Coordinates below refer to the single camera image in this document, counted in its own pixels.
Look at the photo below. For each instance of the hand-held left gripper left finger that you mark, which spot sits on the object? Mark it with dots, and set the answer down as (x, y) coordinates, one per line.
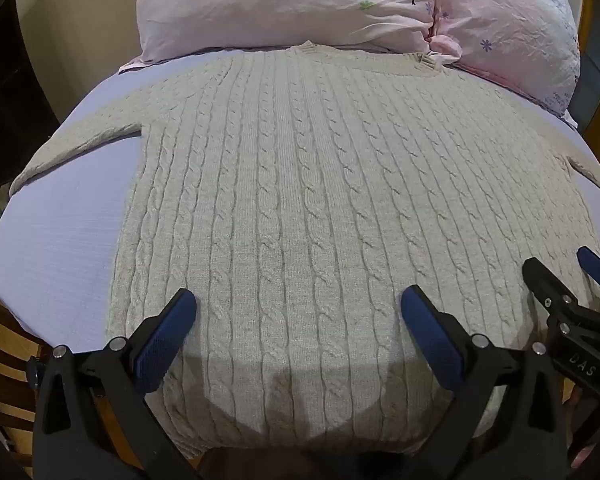
(167, 332)

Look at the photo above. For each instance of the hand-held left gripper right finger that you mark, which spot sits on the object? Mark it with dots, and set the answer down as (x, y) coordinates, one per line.
(432, 335)

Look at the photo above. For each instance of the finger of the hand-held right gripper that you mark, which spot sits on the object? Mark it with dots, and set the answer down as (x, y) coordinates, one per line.
(545, 285)
(597, 267)

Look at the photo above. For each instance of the lavender bed sheet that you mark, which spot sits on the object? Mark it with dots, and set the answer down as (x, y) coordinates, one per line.
(64, 225)

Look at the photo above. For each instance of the pink floral pillow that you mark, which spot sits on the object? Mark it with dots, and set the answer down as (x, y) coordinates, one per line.
(280, 5)
(515, 25)

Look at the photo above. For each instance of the dark cabinet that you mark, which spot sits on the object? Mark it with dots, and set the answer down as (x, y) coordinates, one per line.
(9, 90)

